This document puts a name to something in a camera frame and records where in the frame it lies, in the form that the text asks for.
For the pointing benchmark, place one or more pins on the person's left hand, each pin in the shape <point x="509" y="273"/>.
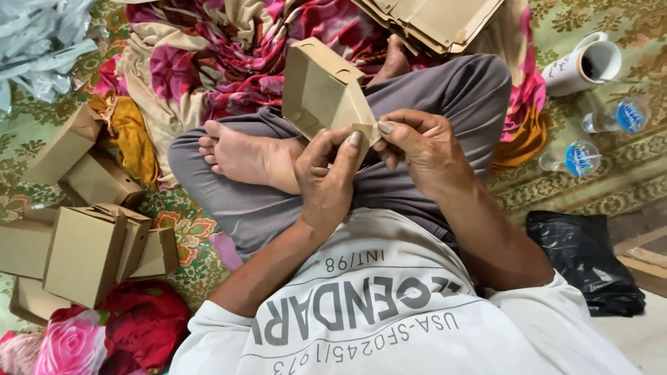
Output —
<point x="323" y="182"/>

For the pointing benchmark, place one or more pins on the half-folded brown cardboard box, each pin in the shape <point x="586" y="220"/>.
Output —
<point x="318" y="88"/>

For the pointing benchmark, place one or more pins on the person's bare foot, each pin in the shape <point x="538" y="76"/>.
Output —
<point x="392" y="65"/>
<point x="250" y="156"/>

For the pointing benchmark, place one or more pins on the pile of finished cardboard boxes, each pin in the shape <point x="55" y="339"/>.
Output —
<point x="83" y="250"/>

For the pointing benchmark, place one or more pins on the plastic water cup blue lid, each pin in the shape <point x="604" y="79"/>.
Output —
<point x="617" y="115"/>
<point x="573" y="159"/>

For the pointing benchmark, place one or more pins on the white mug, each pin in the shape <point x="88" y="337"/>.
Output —
<point x="578" y="65"/>

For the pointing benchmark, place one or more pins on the pink rose print cloth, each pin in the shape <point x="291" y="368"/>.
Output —
<point x="70" y="346"/>

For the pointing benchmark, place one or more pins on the person's white printed shirt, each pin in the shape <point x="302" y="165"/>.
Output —
<point x="396" y="323"/>

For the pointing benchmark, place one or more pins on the green floral carpet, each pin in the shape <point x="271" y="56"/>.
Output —
<point x="573" y="15"/>

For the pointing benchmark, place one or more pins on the pink floral blanket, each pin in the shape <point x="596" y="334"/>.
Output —
<point x="219" y="57"/>

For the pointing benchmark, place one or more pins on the red cloth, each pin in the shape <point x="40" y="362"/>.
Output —
<point x="143" y="323"/>

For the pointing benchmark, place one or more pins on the black plastic bag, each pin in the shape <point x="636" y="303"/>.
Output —
<point x="578" y="260"/>

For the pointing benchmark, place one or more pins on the person's grey trousers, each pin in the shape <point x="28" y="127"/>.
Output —
<point x="250" y="208"/>

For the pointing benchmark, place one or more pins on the person's right hand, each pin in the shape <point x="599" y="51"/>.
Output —
<point x="432" y="151"/>

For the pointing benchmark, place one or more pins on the light pink cloth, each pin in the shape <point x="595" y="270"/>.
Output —
<point x="226" y="250"/>

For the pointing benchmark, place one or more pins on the wooden door sill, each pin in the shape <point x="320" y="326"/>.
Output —
<point x="643" y="260"/>

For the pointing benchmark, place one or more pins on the stack of flat cardboard blanks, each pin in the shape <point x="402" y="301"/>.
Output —
<point x="432" y="21"/>

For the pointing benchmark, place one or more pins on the heap of clear plastic bags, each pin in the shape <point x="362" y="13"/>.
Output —
<point x="36" y="47"/>

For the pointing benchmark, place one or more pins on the mustard yellow cloth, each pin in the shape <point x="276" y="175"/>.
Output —
<point x="133" y="135"/>
<point x="523" y="143"/>

